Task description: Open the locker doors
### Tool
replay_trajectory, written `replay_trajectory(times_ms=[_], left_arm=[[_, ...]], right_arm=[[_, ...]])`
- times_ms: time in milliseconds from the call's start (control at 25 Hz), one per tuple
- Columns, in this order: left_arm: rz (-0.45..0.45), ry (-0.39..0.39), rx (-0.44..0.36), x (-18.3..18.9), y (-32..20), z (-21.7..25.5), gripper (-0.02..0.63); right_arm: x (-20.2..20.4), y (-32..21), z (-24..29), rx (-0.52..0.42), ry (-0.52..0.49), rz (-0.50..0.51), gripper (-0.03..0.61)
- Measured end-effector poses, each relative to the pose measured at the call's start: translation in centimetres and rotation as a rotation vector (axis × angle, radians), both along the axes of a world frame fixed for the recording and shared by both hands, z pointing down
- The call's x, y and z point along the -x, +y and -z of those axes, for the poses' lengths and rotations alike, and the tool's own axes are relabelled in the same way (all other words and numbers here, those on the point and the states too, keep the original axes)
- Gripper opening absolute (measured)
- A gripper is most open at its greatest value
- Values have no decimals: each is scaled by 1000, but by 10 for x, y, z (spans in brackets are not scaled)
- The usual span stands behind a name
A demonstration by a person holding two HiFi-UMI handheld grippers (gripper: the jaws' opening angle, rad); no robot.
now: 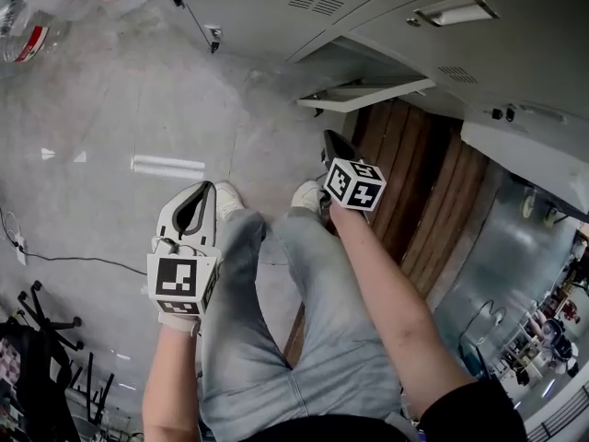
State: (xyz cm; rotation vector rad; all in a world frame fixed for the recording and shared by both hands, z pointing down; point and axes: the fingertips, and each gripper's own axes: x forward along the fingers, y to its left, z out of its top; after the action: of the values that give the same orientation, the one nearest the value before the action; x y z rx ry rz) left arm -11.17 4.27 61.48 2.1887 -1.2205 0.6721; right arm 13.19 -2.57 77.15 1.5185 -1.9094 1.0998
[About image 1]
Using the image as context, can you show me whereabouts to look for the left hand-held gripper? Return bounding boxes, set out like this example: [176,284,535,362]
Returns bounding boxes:
[146,180,221,318]

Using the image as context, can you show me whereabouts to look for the person's black shirt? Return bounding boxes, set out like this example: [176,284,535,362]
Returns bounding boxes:
[250,377,528,442]

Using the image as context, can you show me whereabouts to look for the grey locker door black latch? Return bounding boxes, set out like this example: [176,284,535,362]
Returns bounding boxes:
[459,102,589,224]

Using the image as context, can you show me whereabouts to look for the shiny metal sheet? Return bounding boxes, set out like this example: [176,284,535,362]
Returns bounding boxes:
[431,170,582,389]

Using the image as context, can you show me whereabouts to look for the person's left hand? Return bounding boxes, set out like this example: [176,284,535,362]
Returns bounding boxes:
[157,310,203,339]

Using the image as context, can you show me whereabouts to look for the black floor cable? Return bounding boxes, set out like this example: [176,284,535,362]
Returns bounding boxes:
[22,249,151,278]

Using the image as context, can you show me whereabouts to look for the white power strip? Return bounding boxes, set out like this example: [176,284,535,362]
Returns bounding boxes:
[12,232,29,267]

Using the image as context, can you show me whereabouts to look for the person's white right shoe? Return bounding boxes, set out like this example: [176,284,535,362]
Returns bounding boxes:
[290,180,324,212]

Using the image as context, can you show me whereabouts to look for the person's white shoe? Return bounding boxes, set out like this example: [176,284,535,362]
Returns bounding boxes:
[214,180,248,223]
[290,180,324,212]

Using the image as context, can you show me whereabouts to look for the grey vented locker door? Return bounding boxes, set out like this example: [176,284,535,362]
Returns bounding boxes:
[151,0,443,64]

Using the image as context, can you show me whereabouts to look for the black folding stand legs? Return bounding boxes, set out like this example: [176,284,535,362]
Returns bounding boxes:
[66,351,117,428]

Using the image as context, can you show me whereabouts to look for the person's right forearm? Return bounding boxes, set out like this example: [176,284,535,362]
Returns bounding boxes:
[329,203,478,425]

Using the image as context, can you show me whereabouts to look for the person's white left shoe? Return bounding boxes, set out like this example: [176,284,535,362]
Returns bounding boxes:
[214,180,248,223]

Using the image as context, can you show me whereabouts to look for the white floor cable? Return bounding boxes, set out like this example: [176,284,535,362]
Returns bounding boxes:
[0,205,20,249]

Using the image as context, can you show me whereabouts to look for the person's left forearm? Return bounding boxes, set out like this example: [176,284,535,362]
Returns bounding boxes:
[141,323,207,442]

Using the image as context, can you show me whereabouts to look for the pack of plastic water bottles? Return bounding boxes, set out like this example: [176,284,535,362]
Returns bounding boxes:
[0,0,156,66]

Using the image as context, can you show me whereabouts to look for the black background office chair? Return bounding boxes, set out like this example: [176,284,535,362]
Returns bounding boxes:
[536,316,582,379]

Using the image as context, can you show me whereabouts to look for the silver key lock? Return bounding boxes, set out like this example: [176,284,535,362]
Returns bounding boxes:
[203,24,225,55]

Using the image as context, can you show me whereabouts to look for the person's light blue jeans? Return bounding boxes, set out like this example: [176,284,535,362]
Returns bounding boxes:
[197,208,418,442]

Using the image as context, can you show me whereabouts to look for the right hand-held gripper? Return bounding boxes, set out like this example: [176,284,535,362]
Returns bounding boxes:
[318,129,387,214]

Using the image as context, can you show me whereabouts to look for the black office chair base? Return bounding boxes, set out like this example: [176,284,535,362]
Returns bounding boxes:
[0,279,87,442]

